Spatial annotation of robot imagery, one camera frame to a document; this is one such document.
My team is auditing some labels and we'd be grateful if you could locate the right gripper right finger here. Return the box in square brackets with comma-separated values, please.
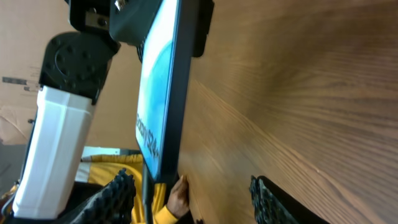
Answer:
[249, 175, 328, 224]

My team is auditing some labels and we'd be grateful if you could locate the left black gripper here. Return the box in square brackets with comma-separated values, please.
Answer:
[66, 0, 162, 46]

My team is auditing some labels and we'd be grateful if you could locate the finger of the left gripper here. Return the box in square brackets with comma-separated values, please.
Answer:
[193, 0, 215, 58]

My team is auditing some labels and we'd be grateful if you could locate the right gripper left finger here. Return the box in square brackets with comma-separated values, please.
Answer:
[58, 168, 136, 224]

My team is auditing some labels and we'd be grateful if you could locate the blue Galaxy smartphone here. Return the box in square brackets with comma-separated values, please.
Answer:
[136, 0, 199, 183]

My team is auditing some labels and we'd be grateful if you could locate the brown cardboard backdrop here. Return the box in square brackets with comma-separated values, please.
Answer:
[1, 1, 141, 149]

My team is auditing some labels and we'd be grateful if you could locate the yellow sleeved forearm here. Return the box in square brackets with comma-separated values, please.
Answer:
[75, 154, 178, 224]

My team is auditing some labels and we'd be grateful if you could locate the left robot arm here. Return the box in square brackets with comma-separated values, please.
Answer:
[2, 0, 215, 223]

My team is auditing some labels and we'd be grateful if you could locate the bystander bare hand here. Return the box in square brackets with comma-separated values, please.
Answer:
[167, 175, 190, 219]

